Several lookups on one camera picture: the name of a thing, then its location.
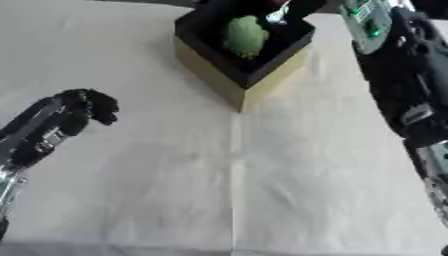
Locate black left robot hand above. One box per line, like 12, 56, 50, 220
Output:
0, 87, 123, 170

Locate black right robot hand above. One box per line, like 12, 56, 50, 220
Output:
262, 0, 329, 27

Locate tan cardboard box black inside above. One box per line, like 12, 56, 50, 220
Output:
171, 0, 319, 113

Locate green soft toy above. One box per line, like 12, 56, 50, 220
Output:
222, 14, 272, 61

